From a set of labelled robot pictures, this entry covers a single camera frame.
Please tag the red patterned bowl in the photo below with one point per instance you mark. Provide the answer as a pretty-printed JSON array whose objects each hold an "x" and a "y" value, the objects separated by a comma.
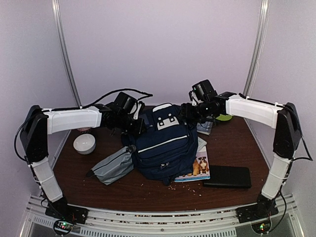
[{"x": 84, "y": 130}]

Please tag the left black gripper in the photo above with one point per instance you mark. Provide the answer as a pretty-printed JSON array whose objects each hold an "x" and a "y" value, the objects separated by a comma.
[{"x": 138, "y": 130}]

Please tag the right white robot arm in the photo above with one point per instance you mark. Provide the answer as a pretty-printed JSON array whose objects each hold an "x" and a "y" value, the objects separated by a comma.
[{"x": 282, "y": 118}]

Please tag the navy blue backpack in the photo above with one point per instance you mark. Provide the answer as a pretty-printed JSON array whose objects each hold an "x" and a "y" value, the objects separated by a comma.
[{"x": 168, "y": 148}]

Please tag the dog cover book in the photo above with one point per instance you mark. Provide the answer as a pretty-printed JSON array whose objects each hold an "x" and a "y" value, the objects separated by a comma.
[{"x": 200, "y": 168}]

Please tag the black leather case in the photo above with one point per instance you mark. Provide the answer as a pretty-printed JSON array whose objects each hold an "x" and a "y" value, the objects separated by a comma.
[{"x": 231, "y": 177}]

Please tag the metal frame post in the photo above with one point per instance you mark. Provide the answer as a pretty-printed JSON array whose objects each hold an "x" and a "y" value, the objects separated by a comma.
[
  {"x": 258, "y": 47},
  {"x": 64, "y": 50}
]

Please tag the right metal frame post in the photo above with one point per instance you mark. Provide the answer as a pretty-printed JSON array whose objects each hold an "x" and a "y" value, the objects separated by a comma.
[{"x": 258, "y": 47}]

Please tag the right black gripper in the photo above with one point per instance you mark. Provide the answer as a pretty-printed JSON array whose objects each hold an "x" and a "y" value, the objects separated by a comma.
[{"x": 185, "y": 109}]

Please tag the blue hardcover book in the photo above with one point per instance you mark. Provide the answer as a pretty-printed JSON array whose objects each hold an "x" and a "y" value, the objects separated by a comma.
[{"x": 206, "y": 127}]

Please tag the white ceramic bowl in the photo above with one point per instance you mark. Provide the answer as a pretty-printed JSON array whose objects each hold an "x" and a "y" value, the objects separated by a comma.
[{"x": 84, "y": 144}]

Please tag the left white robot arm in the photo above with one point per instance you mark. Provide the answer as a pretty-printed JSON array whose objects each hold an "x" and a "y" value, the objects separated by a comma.
[{"x": 39, "y": 124}]

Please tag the green plate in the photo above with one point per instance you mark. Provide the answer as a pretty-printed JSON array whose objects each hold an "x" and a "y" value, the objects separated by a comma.
[{"x": 223, "y": 118}]

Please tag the white grey book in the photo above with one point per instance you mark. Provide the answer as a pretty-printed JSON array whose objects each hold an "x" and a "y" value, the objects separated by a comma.
[{"x": 201, "y": 143}]

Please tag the front aluminium rail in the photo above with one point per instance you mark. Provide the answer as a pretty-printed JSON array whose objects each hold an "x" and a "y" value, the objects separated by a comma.
[{"x": 219, "y": 222}]

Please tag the left metal frame post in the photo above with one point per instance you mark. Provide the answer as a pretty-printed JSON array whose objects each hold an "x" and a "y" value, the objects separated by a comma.
[{"x": 64, "y": 50}]

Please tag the grey pencil pouch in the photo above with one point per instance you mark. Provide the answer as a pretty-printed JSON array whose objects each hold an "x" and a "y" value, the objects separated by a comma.
[{"x": 114, "y": 166}]

